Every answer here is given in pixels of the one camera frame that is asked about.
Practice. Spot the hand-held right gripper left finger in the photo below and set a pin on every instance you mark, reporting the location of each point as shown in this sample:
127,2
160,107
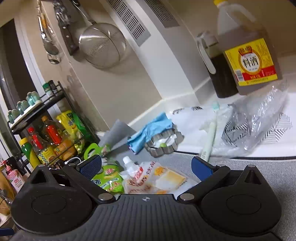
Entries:
91,165

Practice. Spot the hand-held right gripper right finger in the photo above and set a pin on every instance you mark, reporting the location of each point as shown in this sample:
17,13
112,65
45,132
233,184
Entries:
201,165

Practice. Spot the clear plastic bag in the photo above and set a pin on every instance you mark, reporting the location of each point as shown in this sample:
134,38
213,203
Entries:
259,109

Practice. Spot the green refill pouch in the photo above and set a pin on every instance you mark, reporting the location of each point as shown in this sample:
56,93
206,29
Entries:
108,176

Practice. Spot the white and green toothbrush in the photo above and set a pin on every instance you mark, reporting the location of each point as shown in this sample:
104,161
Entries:
209,139

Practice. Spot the orange yellow packet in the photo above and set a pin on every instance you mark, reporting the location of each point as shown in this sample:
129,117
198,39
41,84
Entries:
66,148

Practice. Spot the orange clear snack wrapper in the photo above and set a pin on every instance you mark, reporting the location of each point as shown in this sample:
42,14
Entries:
168,178

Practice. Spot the grey cloth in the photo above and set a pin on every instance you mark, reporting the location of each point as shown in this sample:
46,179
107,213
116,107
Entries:
115,136

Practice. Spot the white patterned mat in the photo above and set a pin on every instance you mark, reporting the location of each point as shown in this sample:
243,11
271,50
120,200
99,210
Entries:
192,125

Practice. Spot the white spouted pouch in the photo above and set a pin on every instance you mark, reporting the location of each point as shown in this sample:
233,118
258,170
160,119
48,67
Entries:
133,176

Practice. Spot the small green ball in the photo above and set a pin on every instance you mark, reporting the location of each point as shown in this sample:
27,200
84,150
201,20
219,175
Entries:
163,145

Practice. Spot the yellow and green bag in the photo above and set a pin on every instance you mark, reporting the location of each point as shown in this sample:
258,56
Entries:
70,122

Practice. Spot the red-label oil bottle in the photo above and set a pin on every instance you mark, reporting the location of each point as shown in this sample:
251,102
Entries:
52,133

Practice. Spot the flower-shaped metal mold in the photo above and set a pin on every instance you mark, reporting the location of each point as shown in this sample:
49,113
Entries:
150,151

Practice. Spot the red-capped sauce bottle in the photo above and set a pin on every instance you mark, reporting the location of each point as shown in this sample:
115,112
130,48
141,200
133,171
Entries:
38,141

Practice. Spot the grey woven mat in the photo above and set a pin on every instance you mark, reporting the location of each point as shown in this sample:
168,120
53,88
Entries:
277,185

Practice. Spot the pink pump bottle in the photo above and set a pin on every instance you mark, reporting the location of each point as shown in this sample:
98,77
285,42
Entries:
12,176

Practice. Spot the white jar tray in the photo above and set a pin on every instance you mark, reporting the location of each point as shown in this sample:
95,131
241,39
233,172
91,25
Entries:
27,113

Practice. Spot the green ceramic spice jar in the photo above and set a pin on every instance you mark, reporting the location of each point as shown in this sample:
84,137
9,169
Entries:
22,107
13,115
34,98

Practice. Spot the green-capped small spice jar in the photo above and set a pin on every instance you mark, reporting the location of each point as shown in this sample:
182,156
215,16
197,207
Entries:
47,89

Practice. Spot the black-capped small spice jar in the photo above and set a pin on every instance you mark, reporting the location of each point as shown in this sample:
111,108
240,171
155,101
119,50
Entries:
53,85

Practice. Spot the dark sauce dispenser bottle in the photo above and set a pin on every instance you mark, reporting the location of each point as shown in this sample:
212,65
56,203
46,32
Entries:
222,76

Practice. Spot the white pipe cover column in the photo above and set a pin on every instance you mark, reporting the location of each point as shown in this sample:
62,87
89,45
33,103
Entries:
168,64

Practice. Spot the yellow-capped cooking wine jug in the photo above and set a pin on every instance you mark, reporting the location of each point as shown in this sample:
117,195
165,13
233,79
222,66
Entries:
249,62

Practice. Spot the hanging metal ladle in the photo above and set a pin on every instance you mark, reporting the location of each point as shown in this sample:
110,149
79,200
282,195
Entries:
53,55

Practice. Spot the metal mesh strainer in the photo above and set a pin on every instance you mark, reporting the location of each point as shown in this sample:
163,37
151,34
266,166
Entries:
101,46

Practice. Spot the wide grey vent grille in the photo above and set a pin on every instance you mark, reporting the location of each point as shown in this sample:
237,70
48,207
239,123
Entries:
131,23

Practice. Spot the narrow grey vent grille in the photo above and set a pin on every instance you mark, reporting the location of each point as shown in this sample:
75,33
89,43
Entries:
164,14

